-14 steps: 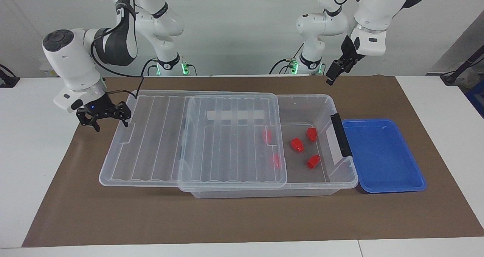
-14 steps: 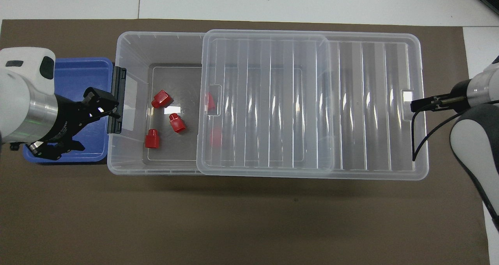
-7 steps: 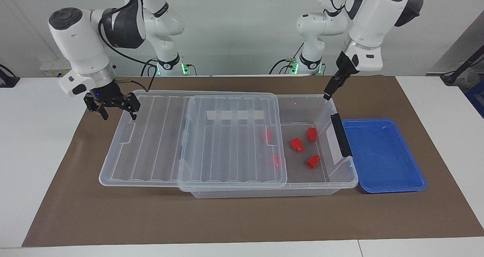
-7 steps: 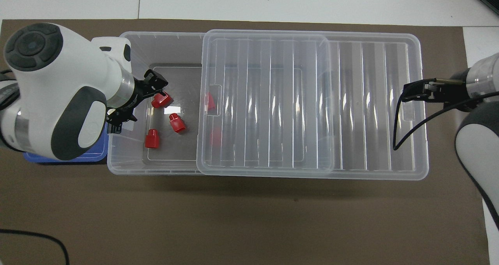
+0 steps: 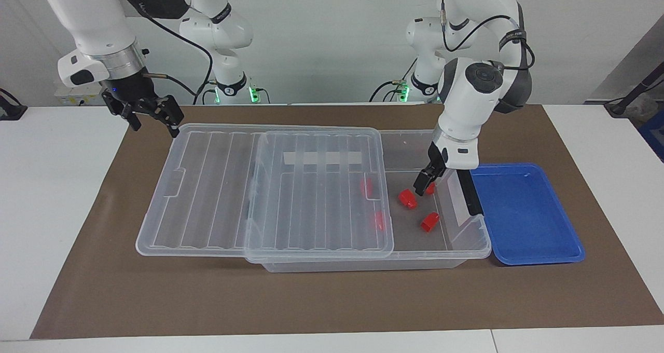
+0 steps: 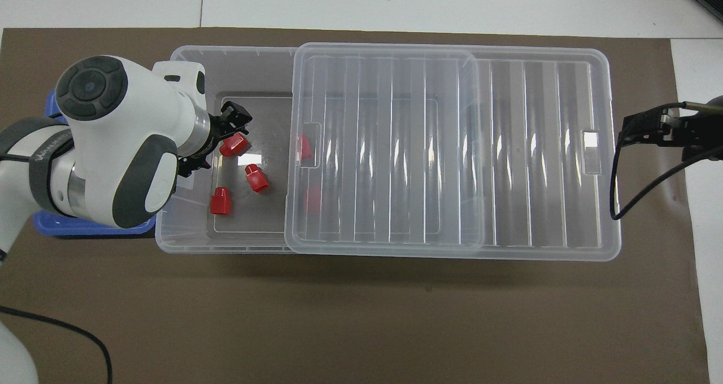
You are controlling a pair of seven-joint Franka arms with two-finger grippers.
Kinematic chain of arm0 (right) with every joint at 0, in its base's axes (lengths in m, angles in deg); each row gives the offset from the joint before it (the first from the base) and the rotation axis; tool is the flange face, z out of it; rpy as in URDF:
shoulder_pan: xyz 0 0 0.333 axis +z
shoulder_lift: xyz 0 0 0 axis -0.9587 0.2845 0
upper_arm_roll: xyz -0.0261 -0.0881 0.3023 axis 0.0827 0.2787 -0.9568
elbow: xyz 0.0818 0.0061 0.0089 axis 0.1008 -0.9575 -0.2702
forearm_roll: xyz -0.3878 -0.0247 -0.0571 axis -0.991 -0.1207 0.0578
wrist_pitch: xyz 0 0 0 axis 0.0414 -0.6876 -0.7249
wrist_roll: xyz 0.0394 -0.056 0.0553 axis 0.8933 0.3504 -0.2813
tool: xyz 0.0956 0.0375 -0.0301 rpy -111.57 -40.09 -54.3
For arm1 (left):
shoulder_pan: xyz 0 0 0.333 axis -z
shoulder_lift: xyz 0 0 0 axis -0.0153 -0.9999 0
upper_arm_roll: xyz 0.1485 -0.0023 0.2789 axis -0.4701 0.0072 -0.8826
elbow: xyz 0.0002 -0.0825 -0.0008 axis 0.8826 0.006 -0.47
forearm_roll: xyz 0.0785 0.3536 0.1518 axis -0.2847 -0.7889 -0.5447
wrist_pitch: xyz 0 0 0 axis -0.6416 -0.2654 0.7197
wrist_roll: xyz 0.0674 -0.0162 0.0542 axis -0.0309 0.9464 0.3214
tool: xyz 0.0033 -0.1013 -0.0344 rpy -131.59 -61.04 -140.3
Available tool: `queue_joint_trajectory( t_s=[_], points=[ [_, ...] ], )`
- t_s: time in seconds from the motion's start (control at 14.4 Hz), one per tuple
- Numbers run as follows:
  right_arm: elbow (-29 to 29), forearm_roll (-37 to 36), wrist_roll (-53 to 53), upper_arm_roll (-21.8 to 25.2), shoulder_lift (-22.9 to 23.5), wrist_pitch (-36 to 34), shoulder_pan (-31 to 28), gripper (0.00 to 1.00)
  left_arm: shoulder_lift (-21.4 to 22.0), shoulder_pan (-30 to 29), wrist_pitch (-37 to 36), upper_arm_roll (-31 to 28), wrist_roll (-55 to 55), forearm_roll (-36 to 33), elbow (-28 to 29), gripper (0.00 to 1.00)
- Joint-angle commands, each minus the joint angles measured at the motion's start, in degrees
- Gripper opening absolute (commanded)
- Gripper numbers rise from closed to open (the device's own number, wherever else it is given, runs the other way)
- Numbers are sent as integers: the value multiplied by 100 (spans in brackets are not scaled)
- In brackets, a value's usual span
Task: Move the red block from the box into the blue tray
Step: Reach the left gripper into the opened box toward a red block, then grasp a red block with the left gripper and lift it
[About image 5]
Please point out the clear plastic storage box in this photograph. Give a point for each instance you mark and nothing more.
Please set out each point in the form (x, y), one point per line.
(415, 244)

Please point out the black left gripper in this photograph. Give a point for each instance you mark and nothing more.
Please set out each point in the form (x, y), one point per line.
(437, 161)

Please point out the black stand pole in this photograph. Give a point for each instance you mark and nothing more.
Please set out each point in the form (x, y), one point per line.
(617, 106)

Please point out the white power socket strip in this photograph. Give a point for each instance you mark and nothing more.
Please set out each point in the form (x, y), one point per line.
(72, 99)

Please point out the clear ribbed plastic lid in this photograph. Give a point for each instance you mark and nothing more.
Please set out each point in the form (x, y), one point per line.
(218, 197)

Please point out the brown table mat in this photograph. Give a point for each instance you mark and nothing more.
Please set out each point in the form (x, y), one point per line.
(181, 301)

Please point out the red plastic block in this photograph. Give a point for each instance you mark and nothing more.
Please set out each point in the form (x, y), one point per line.
(429, 222)
(366, 187)
(431, 189)
(379, 221)
(407, 200)

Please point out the blue crate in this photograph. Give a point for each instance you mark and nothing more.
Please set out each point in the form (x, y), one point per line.
(654, 135)

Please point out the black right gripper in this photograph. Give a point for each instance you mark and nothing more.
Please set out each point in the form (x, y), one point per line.
(134, 92)

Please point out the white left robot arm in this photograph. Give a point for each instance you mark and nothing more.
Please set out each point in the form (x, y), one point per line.
(469, 104)

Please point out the dark box latch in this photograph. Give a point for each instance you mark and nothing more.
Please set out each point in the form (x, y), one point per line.
(471, 194)

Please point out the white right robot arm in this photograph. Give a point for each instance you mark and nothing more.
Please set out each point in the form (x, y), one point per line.
(88, 21)

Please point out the blue plastic tray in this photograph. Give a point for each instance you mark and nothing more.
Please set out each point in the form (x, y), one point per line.
(524, 218)

